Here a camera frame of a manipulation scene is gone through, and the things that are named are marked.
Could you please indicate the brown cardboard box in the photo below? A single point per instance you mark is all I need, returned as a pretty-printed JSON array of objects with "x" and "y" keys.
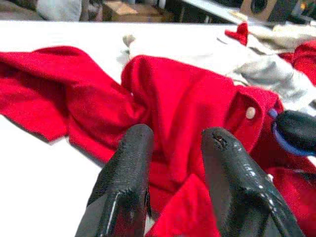
[{"x": 133, "y": 11}]

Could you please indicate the white jacket black trim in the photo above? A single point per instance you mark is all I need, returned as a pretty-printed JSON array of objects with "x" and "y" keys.
[{"x": 266, "y": 71}]

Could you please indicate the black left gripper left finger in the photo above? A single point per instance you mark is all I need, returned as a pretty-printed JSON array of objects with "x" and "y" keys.
[{"x": 123, "y": 177}]

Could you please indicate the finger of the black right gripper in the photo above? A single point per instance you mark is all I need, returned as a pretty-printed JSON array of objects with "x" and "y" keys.
[{"x": 298, "y": 130}]

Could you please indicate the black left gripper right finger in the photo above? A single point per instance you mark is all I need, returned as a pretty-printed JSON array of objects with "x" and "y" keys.
[{"x": 237, "y": 187}]

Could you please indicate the red shirt white stripes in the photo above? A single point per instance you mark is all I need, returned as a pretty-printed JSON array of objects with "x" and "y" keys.
[{"x": 177, "y": 98}]

